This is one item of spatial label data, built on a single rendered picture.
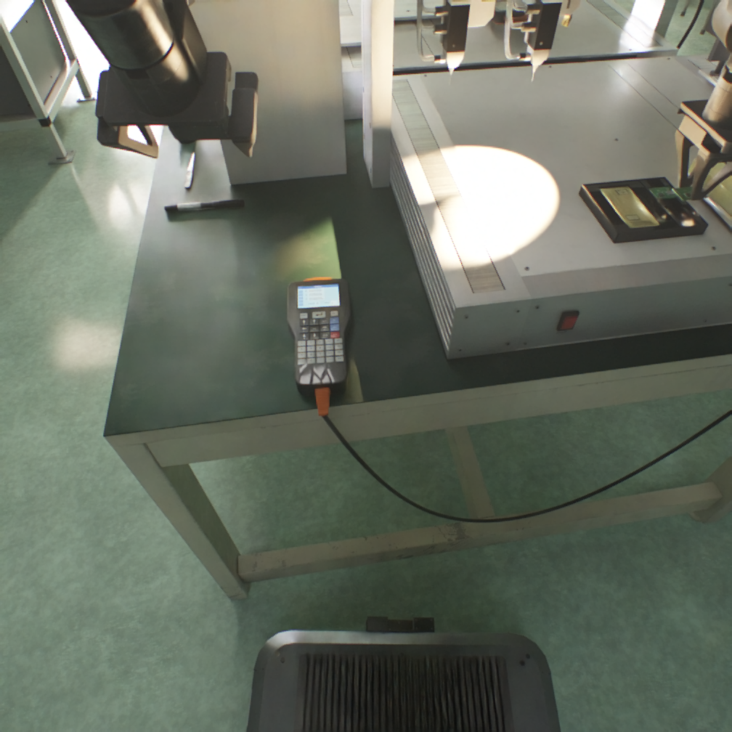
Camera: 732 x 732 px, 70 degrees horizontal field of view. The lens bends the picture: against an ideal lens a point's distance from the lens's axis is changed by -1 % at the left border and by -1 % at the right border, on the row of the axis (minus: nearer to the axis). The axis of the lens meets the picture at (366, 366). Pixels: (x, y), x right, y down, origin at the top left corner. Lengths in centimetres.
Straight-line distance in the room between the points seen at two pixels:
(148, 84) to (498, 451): 128
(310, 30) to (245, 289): 41
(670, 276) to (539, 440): 90
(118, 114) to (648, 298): 62
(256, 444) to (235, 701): 73
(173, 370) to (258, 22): 53
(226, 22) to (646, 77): 79
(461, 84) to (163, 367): 76
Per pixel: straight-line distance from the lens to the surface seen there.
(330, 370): 66
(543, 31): 81
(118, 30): 44
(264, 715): 105
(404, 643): 105
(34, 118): 297
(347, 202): 98
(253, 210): 98
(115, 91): 54
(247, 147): 53
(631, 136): 104
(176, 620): 140
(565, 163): 92
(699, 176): 79
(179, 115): 50
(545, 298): 67
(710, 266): 80
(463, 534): 124
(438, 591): 135
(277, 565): 122
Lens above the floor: 129
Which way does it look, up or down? 51 degrees down
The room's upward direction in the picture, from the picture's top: 1 degrees counter-clockwise
